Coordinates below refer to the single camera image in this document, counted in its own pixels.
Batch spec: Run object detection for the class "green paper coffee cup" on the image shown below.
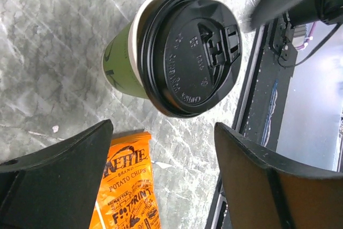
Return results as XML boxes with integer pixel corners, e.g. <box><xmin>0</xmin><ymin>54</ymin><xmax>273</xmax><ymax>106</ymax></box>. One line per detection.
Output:
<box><xmin>102</xmin><ymin>0</ymin><xmax>164</xmax><ymax>99</ymax></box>

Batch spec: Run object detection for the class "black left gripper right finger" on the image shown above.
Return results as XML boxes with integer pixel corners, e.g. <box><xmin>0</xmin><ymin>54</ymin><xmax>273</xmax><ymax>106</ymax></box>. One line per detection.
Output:
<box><xmin>214</xmin><ymin>122</ymin><xmax>342</xmax><ymax>228</ymax></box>

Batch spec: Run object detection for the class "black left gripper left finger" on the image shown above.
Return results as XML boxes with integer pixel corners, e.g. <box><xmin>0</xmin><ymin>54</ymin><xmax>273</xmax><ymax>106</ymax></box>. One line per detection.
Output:
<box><xmin>1</xmin><ymin>120</ymin><xmax>113</xmax><ymax>228</ymax></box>

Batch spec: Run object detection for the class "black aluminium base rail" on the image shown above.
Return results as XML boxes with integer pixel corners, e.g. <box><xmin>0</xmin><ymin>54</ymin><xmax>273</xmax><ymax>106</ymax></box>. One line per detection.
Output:
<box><xmin>206</xmin><ymin>18</ymin><xmax>297</xmax><ymax>228</ymax></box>

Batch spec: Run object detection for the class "black plastic cup lid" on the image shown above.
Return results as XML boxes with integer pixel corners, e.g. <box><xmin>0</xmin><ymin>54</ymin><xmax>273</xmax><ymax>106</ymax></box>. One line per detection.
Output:
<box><xmin>137</xmin><ymin>0</ymin><xmax>242</xmax><ymax>119</ymax></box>

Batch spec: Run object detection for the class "orange chips bag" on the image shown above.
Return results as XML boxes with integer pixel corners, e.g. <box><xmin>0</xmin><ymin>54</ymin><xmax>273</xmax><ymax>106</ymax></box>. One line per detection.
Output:
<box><xmin>90</xmin><ymin>132</ymin><xmax>161</xmax><ymax>229</ymax></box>

